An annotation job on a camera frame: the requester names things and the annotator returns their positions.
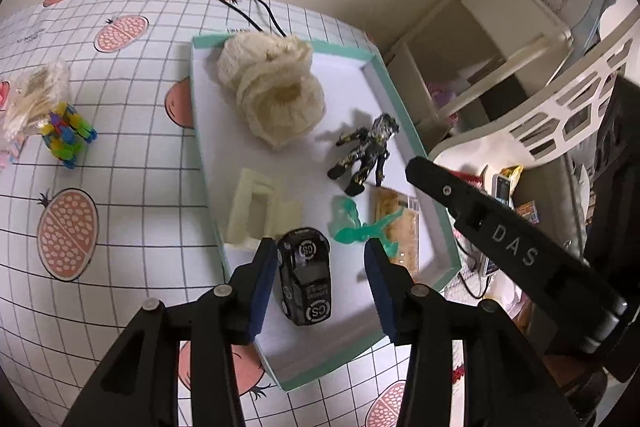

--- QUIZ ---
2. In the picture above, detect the colourful block toy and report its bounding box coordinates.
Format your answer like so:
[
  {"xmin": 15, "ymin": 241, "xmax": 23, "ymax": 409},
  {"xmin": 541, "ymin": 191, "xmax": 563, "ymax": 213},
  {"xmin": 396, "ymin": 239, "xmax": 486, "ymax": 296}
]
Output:
[{"xmin": 40, "ymin": 102, "xmax": 98, "ymax": 170}]

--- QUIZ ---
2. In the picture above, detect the teal shallow box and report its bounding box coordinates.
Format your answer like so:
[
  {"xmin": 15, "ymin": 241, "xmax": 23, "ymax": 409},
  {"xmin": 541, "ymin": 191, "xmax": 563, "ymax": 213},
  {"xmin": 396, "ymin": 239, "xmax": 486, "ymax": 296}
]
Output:
[{"xmin": 190, "ymin": 33, "xmax": 463, "ymax": 392}]

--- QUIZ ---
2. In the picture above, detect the pink toy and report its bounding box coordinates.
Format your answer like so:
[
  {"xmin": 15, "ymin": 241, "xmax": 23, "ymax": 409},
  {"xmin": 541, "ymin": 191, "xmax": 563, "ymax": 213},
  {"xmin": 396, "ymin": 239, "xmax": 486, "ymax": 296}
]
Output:
[{"xmin": 426, "ymin": 82, "xmax": 458, "ymax": 125}]

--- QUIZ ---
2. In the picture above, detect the cracker packet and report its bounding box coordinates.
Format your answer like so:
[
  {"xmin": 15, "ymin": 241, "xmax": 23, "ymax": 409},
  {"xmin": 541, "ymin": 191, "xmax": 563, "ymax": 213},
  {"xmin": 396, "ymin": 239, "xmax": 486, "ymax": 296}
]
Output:
[{"xmin": 372, "ymin": 187, "xmax": 421, "ymax": 275}]

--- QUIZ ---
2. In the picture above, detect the green plastic toy figure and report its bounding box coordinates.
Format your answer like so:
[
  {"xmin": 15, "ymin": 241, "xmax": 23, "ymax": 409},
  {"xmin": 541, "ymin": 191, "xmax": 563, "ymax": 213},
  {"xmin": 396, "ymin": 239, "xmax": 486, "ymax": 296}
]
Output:
[{"xmin": 327, "ymin": 197, "xmax": 413, "ymax": 258}]

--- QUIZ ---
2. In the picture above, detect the black action figure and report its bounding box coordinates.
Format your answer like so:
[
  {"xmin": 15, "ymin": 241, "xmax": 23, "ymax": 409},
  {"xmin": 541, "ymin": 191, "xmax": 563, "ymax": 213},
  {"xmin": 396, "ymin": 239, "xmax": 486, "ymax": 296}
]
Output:
[{"xmin": 327, "ymin": 113, "xmax": 401, "ymax": 196}]

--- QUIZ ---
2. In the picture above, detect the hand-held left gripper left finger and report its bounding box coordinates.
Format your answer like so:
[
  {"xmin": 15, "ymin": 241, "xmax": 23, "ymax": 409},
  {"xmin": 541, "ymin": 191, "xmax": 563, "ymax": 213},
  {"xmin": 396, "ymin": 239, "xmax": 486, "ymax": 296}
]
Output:
[{"xmin": 62, "ymin": 237, "xmax": 278, "ymax": 427}]

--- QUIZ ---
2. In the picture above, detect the black toy car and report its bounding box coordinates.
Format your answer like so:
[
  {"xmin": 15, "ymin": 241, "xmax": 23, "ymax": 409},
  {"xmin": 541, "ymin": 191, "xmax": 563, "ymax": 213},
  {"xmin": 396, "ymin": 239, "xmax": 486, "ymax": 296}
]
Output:
[{"xmin": 276, "ymin": 228, "xmax": 333, "ymax": 327}]

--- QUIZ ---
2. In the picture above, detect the black cable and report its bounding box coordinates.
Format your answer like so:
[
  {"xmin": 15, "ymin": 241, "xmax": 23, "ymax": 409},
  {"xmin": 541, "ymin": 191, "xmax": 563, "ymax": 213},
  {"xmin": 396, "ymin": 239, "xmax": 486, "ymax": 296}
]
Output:
[{"xmin": 175, "ymin": 0, "xmax": 288, "ymax": 38}]

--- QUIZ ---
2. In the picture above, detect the bag of cotton swabs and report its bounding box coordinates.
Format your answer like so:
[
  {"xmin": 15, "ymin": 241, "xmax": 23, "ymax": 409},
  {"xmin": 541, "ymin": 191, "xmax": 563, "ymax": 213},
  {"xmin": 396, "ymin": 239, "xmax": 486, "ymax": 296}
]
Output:
[{"xmin": 0, "ymin": 62, "xmax": 71, "ymax": 168}]

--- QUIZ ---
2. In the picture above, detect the smartphone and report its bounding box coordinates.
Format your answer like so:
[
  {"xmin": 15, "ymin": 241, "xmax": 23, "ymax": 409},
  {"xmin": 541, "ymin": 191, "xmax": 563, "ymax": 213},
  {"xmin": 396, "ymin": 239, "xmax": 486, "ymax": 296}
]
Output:
[{"xmin": 491, "ymin": 172, "xmax": 516, "ymax": 210}]

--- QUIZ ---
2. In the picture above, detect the cream plastic stand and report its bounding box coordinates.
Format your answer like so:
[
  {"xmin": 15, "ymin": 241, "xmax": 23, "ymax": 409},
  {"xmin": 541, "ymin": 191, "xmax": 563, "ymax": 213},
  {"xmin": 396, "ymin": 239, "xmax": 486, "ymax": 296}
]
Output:
[{"xmin": 223, "ymin": 168, "xmax": 303, "ymax": 253}]

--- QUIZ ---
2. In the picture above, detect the white storage rack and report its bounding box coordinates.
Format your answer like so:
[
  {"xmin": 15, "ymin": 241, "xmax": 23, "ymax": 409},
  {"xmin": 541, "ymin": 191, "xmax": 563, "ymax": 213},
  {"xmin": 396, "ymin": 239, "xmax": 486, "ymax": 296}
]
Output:
[{"xmin": 382, "ymin": 0, "xmax": 576, "ymax": 142}]

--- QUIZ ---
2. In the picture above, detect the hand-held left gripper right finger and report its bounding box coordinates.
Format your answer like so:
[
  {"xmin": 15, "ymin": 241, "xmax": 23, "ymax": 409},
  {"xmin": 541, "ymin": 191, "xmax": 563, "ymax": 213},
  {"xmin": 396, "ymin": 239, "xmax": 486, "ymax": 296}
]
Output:
[{"xmin": 363, "ymin": 238, "xmax": 581, "ymax": 427}]

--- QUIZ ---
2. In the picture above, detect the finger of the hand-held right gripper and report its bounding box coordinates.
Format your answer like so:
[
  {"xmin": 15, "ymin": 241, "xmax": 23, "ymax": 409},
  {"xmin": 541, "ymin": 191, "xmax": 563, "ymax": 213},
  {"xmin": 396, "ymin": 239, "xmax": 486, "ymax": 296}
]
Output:
[{"xmin": 405, "ymin": 157, "xmax": 628, "ymax": 353}]

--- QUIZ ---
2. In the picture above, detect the small colourful cube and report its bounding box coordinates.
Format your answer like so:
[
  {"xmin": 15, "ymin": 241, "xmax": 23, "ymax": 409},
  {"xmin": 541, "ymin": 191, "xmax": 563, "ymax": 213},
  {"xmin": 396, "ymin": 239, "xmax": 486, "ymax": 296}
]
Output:
[{"xmin": 516, "ymin": 202, "xmax": 542, "ymax": 224}]

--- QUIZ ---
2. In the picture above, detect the cream crochet cloth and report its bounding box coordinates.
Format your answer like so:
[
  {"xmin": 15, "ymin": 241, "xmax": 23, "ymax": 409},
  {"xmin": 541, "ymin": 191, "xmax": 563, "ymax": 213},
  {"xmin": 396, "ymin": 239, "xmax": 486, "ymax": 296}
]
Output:
[{"xmin": 216, "ymin": 33, "xmax": 327, "ymax": 152}]

